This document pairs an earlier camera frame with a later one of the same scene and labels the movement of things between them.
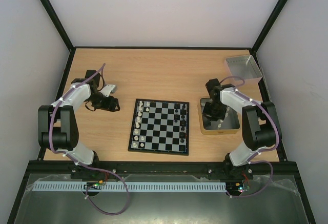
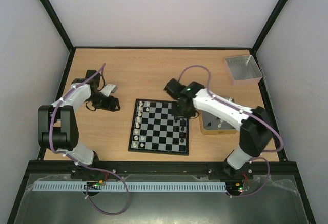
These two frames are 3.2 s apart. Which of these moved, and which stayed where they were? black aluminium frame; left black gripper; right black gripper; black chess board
Moved: right black gripper
Stayed: black chess board; black aluminium frame; left black gripper
